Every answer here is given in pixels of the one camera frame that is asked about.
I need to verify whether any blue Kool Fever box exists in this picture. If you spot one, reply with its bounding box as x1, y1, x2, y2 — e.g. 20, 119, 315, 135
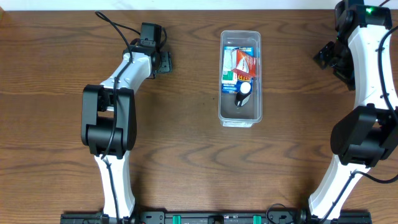
221, 46, 257, 94

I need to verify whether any red small box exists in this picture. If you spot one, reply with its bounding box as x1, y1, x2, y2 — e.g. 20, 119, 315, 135
231, 49, 257, 78

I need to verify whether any black bottle white cap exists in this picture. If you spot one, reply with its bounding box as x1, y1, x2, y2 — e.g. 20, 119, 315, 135
234, 82, 251, 107

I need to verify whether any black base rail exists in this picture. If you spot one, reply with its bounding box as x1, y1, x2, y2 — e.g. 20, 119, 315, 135
60, 208, 373, 224

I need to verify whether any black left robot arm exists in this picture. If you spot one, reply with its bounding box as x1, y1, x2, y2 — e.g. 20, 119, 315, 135
81, 47, 172, 223

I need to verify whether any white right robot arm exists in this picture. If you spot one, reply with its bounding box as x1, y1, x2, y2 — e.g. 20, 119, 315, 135
297, 0, 397, 223

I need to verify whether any clear plastic container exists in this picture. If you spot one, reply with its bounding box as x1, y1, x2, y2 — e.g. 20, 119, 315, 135
218, 30, 262, 128

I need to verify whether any white green medicine box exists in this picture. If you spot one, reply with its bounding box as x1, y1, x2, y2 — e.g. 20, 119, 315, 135
221, 49, 238, 85

